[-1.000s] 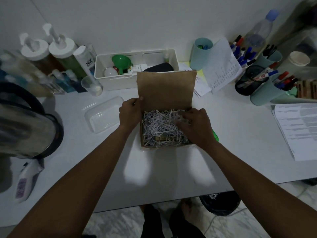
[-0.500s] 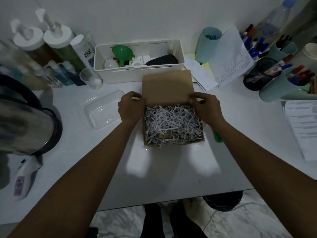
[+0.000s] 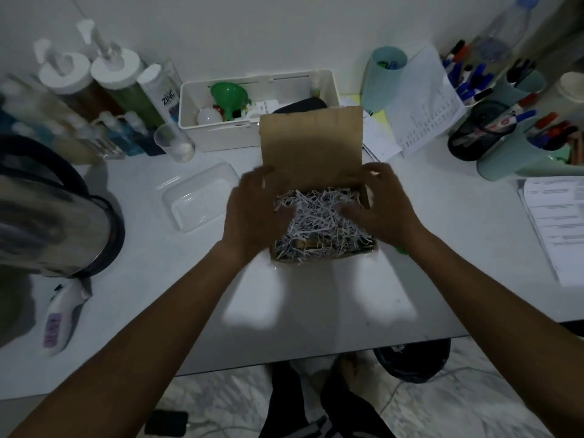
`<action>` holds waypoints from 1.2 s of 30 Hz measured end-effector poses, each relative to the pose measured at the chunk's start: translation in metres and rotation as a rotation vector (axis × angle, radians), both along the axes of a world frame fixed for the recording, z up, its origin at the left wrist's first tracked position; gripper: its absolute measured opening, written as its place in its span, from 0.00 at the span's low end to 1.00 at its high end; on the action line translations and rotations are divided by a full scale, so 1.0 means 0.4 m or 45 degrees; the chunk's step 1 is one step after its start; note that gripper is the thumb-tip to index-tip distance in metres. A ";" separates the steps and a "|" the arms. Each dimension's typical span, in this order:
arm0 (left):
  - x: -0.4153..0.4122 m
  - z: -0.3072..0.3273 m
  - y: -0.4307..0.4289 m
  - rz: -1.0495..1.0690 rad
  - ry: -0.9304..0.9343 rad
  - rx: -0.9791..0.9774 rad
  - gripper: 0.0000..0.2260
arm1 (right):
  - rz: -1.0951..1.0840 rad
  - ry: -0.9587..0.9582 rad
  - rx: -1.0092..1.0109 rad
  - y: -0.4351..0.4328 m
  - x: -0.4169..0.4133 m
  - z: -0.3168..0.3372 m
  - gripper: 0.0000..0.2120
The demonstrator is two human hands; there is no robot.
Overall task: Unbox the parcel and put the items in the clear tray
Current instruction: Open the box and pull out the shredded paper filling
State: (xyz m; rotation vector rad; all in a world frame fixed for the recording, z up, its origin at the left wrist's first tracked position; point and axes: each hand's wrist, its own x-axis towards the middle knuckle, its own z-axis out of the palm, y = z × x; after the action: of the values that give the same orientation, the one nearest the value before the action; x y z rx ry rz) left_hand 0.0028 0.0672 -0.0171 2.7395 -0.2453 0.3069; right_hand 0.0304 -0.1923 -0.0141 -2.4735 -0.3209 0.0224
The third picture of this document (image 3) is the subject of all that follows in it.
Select person's right hand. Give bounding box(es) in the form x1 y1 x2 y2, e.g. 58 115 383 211
339 162 428 251

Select person's left hand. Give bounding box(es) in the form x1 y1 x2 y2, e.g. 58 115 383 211
222 166 297 265

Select brown cardboard box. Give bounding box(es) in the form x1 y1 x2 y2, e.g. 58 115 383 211
259 106 380 266

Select person's right forearm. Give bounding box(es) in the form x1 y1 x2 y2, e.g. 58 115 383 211
401 228 584 438

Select person's left forearm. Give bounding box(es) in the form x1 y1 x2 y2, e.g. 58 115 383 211
8 244 256 438

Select white shredded paper filling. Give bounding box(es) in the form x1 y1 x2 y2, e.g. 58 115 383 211
273 188 376 260

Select yellow paper notes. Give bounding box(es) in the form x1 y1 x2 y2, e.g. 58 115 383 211
339 95 403 163

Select clear plastic food container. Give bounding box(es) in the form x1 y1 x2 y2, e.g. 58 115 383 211
157 161 241 234

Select white plastic storage box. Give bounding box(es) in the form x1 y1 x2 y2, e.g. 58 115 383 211
177 69 342 154

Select black pouch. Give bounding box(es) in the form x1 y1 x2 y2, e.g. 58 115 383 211
272 97 328 115

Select white light bulb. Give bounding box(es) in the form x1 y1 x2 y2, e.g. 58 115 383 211
196 107 224 126

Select printed white paper sheet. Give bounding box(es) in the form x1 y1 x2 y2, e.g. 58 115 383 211
384 44 467 156

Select clear plastic cup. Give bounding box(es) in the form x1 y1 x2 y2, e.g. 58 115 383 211
153 122 196 164

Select green plastic funnel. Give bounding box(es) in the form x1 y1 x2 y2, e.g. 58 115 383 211
210 82 252 122

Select black mesh pen holder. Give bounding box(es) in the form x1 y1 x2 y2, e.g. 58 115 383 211
447 100 517 162

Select black waste bin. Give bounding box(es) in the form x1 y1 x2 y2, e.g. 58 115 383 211
374 338 452 384

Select large teal plastic cup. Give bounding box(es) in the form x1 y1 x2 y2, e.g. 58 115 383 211
476 127 584 182

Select clear bottle with white cap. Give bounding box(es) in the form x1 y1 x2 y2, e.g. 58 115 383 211
136 63 184 129

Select row of small blue bottles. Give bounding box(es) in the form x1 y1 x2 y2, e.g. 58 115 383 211
97 110 166 158

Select person's right leg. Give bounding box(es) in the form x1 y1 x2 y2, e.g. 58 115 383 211
321 355 398 438

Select person's leg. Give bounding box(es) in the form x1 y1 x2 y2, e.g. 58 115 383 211
259 360 322 438
321 355 398 438

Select person's left leg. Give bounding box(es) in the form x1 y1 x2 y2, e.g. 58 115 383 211
259 360 322 438

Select stack of printed documents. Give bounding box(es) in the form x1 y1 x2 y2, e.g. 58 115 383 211
517 176 584 288

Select teal cup with black markers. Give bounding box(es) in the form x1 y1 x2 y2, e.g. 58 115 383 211
489 58 547 112

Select bunch of red and blue markers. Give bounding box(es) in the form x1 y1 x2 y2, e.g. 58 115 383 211
525 112 581 152

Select green liquid pump bottle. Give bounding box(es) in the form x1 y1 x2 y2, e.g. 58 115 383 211
75 19 165 128

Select clear bottle with blue cap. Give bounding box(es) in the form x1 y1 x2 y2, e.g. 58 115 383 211
469 0 542 65

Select steel electric kettle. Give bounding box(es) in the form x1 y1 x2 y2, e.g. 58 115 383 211
0 134 127 280

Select white lidded paper cup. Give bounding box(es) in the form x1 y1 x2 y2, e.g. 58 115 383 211
542 71 584 129

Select white infrared thermometer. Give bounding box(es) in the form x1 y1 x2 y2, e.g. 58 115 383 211
38 279 93 357

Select brown liquid pump bottle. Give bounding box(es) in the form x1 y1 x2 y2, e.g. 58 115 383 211
33 38 124 123

